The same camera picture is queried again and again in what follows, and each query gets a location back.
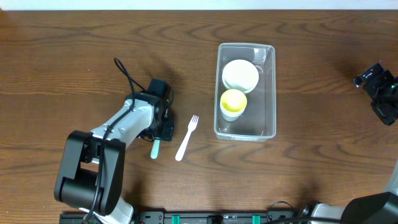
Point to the grey plastic cup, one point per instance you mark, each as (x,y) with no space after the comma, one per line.
(231,119)

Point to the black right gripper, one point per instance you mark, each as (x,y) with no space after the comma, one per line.
(387,78)

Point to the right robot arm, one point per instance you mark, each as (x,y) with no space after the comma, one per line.
(377,208)

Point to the mint green plastic spoon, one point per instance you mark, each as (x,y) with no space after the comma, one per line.
(155,149)

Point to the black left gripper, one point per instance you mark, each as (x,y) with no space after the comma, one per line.
(166,134)

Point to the white plastic cup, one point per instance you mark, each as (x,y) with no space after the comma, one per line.
(225,112)

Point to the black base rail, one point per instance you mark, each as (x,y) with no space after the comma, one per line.
(210,218)

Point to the white plastic fork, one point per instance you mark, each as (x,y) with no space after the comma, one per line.
(191,127)

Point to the clear plastic container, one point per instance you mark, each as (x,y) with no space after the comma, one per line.
(258,122)

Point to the yellow plastic cup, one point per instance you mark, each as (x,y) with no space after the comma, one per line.
(233,101)

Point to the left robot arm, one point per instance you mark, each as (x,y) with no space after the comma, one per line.
(90,176)

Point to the white plastic bowl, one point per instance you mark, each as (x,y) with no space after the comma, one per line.
(241,75)

